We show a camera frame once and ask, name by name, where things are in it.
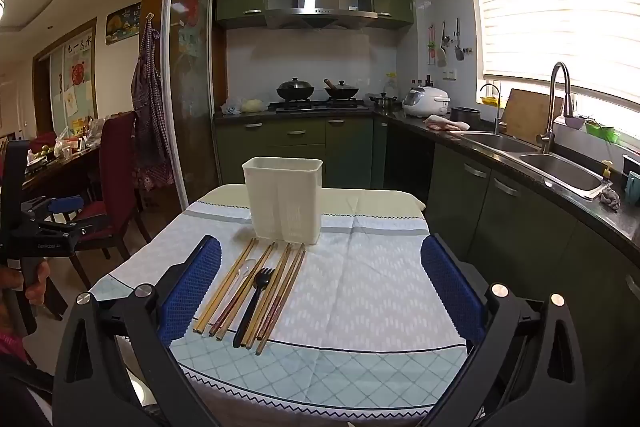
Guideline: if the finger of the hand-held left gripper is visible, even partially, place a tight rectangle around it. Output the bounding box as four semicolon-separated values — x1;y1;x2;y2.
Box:
20;195;84;221
37;216;101;244

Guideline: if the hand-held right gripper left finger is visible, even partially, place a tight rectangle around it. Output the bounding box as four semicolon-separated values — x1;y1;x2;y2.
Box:
52;234;223;427

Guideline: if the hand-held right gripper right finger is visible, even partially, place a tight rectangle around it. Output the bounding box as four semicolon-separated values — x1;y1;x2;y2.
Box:
421;234;588;427

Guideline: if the light wooden chopstick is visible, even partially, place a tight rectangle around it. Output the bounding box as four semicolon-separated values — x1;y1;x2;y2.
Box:
193;238;256;334
242;244;291;349
199;239;260;336
255;245;304;354
260;247;307;356
217;244;278;340

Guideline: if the clear plastic spoon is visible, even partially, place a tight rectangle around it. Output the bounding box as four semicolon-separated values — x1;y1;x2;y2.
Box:
220;258;258;308

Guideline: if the black plastic fork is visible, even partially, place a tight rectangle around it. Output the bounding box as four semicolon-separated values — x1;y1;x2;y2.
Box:
232;267;276;349

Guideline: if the cream plastic utensil holder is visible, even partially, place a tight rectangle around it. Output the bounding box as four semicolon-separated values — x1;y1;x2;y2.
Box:
242;156;324;246

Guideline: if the person's left hand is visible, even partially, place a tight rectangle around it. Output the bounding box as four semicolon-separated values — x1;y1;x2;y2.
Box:
0;258;51;307

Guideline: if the wooden dining table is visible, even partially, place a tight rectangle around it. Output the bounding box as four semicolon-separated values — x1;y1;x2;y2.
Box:
22;142;106;204

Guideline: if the red chair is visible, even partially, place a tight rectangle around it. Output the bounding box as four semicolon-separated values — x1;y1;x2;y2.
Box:
70;111;151;289

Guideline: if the clutter of packets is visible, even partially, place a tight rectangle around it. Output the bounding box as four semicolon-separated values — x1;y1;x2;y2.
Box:
55;117;106;153

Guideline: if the green sink base cabinet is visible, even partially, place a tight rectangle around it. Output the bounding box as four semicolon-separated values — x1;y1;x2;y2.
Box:
385;117;640;427

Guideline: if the patterned white tablecloth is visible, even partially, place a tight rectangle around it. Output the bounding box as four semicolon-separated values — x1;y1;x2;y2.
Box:
87;184;469;427

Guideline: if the door with paper sheets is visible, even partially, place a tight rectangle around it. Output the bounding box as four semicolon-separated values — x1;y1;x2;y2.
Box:
32;24;99;138

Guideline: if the checked apron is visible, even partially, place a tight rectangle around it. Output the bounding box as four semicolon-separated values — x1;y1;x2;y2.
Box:
131;14;176;190

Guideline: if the black kitchen countertop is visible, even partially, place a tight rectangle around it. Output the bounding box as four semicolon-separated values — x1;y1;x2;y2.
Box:
212;104;640;260

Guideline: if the steel double sink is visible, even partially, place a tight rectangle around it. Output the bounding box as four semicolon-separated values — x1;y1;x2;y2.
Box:
460;132;614;200

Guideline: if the pink cloth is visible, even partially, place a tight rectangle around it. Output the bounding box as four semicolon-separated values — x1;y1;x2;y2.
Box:
424;116;471;133

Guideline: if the green stove base cabinet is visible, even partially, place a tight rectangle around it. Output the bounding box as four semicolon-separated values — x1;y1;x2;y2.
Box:
215;116;389;190

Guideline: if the black pot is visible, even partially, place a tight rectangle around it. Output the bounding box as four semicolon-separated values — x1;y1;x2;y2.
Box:
450;107;482;132

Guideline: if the small faucet with yellow tag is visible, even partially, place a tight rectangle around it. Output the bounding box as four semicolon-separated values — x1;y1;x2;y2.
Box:
480;83;507;136

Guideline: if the grey rag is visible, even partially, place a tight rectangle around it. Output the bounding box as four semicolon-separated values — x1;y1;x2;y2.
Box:
597;187;622;213

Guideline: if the white rice cooker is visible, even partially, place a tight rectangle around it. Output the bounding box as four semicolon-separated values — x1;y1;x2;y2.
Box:
402;84;451;119

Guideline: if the wooden cutting board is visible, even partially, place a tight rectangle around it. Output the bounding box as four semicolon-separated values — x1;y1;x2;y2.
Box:
501;88;565;146

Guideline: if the printed glass sliding door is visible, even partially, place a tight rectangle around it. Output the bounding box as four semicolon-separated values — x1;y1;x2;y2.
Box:
165;0;221;204

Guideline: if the small steel pot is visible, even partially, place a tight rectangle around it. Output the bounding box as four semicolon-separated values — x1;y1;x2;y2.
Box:
369;92;401;114

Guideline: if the tall steel faucet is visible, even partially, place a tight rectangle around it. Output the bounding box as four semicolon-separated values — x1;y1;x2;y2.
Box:
536;62;575;156

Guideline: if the green plastic container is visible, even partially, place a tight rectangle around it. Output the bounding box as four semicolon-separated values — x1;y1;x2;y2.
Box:
585;119;621;144

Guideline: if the gas stove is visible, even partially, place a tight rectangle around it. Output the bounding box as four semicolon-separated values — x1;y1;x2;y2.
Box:
267;99;372;114

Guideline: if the black wok with lid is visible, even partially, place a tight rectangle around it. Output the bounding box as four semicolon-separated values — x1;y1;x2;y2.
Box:
276;77;316;103

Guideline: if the white spatula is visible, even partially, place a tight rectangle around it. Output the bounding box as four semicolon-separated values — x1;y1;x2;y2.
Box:
437;22;449;68

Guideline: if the steel range hood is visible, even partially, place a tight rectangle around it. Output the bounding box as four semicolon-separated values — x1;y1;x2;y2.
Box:
264;0;379;30

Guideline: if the wall poster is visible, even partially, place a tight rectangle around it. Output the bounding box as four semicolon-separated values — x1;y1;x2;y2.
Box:
105;2;144;47

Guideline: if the black wok with wooden handle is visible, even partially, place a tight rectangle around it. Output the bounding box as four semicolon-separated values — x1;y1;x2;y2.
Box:
322;78;361;102

